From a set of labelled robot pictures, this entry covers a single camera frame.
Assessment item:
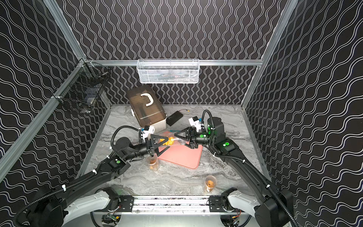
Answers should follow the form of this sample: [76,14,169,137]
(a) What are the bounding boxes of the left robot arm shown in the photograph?
[13,125,169,227]

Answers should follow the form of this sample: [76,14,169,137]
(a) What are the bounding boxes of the pink plastic tray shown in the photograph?
[158,145,203,169]

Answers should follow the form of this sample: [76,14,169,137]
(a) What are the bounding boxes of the clear jar yellow cookies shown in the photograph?
[159,131,187,147]

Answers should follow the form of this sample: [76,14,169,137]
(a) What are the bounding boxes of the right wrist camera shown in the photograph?
[188,116,202,132]

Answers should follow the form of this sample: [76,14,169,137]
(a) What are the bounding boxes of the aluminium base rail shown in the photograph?
[56,195,287,215]

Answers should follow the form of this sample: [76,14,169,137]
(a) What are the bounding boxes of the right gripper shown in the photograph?
[175,128,216,148]

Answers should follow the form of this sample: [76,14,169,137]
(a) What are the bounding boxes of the clear jar near rail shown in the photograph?
[204,176,217,193]

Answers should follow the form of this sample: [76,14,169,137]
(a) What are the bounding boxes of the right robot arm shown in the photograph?
[175,110,298,227]

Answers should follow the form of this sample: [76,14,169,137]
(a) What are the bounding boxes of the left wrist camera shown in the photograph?
[141,126,155,140]

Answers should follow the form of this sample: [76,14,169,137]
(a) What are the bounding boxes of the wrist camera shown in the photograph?
[141,126,155,140]
[188,116,202,132]

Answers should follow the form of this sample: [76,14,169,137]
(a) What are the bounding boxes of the black wire wall basket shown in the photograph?
[57,62,112,114]

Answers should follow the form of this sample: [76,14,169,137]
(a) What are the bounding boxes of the white box brown lid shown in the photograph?
[126,85,167,132]

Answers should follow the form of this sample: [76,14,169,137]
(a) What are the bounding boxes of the black battery pack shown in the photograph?
[166,111,183,126]

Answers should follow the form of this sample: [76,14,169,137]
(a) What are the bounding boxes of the white mesh wall basket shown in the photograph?
[136,59,200,84]

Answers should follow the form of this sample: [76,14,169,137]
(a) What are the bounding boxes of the clear jar dark cookies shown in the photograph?
[146,155,159,171]

